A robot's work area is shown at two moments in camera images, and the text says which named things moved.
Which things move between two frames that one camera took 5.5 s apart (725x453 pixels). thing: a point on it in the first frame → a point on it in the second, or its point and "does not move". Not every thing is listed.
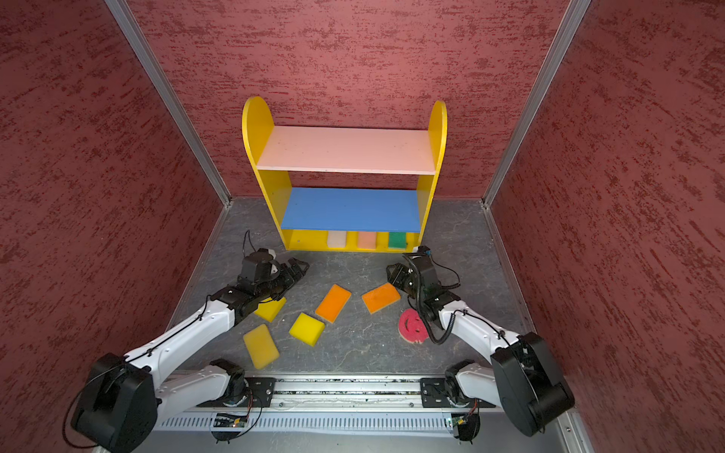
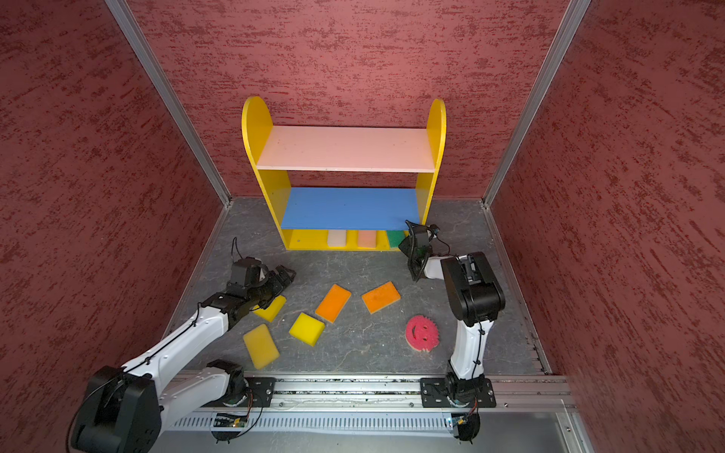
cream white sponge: x=337 y=239 does not move
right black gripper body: x=404 y=281 → x=405 y=247
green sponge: x=397 y=240 does not move
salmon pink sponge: x=367 y=240 does not move
